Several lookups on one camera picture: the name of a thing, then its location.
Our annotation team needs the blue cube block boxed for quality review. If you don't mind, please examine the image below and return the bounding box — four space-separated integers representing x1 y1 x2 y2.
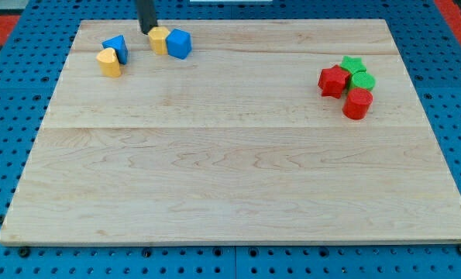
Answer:
166 29 192 60

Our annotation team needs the light wooden board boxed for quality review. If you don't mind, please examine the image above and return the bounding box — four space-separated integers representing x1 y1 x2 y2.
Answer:
0 19 461 246

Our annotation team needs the red star block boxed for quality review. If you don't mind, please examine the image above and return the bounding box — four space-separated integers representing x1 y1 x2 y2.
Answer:
318 65 351 99

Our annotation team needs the yellow hexagon block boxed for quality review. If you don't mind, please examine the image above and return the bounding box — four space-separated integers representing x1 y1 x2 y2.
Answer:
148 26 170 55

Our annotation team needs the red cylinder block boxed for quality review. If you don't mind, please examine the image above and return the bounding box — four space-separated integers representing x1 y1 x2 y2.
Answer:
342 88 373 120

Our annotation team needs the yellow heart block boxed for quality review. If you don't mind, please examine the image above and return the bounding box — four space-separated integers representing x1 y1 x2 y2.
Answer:
95 47 122 78

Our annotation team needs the green cylinder block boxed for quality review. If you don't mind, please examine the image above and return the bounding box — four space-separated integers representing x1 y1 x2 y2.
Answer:
348 71 376 91

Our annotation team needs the green star block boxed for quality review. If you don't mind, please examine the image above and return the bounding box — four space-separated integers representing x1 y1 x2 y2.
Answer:
339 56 366 74

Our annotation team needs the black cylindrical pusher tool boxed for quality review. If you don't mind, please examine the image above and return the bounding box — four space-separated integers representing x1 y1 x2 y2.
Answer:
135 0 158 34

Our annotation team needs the blue triangle block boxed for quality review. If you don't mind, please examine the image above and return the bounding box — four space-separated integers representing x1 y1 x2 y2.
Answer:
101 35 129 65

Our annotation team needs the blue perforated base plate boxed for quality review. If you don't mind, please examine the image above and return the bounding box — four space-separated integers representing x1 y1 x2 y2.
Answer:
0 1 461 278

